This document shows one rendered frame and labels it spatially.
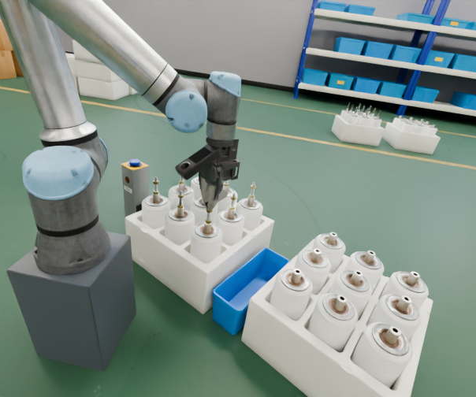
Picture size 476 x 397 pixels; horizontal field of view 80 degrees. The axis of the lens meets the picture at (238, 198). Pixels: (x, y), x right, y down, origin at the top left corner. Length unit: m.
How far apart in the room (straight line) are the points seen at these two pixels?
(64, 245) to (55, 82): 0.33
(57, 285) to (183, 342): 0.39
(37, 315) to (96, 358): 0.17
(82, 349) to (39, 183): 0.43
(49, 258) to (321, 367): 0.64
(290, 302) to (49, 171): 0.59
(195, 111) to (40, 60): 0.32
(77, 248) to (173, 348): 0.40
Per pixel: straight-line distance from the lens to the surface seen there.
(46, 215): 0.65
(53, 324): 0.82
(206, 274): 0.85
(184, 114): 0.54
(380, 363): 0.75
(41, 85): 0.71
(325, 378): 0.81
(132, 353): 0.92
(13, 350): 1.01
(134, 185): 1.12
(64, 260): 0.69
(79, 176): 0.61
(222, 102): 0.69
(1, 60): 4.56
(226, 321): 0.92
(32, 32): 0.70
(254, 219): 1.03
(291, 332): 0.77
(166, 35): 6.42
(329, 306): 0.74
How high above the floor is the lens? 0.77
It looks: 29 degrees down
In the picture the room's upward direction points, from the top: 8 degrees clockwise
